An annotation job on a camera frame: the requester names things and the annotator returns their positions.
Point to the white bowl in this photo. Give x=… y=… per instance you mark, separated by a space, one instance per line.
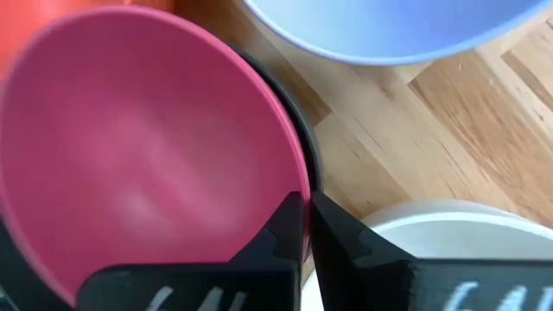
x=453 y=237

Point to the red bowl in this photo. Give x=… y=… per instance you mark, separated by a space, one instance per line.
x=26 y=21

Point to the pink bowl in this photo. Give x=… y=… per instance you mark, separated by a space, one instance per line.
x=129 y=129

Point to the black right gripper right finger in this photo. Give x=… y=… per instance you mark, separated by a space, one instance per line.
x=380 y=281

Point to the lavender bowl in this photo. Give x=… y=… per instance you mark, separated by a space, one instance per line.
x=389 y=30

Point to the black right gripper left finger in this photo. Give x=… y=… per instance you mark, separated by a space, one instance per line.
x=259 y=281

